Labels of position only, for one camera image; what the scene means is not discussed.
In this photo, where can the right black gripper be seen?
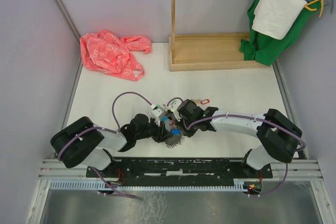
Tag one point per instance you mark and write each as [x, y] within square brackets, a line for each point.
[185, 131]

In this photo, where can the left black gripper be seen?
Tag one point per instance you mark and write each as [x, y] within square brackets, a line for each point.
[161, 135]

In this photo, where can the blue tag key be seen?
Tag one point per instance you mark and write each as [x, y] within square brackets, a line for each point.
[175, 131]

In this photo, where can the silver key holder blue handle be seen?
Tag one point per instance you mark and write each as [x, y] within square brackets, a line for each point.
[168, 138]

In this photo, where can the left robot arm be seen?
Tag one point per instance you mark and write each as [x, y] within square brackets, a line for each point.
[83, 142]

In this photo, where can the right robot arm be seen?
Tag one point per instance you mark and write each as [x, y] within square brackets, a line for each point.
[280, 138]

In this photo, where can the loose red tag key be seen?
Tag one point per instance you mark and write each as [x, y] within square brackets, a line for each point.
[202, 102]

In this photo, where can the pink patterned cloth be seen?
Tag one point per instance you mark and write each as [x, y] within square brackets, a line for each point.
[104, 52]

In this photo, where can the green shirt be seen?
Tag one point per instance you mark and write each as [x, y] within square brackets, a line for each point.
[264, 49]

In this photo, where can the white towel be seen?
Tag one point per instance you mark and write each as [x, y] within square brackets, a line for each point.
[274, 18]

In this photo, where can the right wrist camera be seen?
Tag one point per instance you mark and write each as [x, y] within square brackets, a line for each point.
[174, 103]

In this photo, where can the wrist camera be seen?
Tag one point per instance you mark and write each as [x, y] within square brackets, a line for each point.
[159, 115]
[174, 103]

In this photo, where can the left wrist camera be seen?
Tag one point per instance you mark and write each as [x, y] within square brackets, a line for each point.
[159, 115]

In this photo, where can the wooden rack frame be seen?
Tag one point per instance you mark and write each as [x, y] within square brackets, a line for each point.
[193, 52]

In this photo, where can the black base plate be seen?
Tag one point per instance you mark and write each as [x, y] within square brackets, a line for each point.
[175, 172]

